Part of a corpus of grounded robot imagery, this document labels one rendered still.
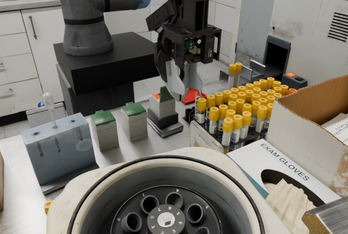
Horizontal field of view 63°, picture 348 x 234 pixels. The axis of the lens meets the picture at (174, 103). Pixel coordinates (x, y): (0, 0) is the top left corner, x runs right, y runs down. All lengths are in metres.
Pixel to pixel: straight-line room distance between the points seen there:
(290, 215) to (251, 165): 0.10
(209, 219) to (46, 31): 1.97
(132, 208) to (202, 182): 0.10
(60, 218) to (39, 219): 0.16
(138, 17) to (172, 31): 2.60
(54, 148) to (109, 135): 0.12
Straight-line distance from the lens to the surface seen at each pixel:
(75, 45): 0.88
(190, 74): 0.52
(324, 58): 0.77
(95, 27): 0.87
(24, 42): 2.19
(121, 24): 2.98
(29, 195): 0.55
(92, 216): 0.36
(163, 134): 0.60
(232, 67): 0.67
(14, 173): 0.61
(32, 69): 2.25
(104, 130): 0.56
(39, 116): 0.61
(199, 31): 0.43
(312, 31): 0.78
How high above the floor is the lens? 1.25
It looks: 31 degrees down
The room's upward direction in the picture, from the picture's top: straight up
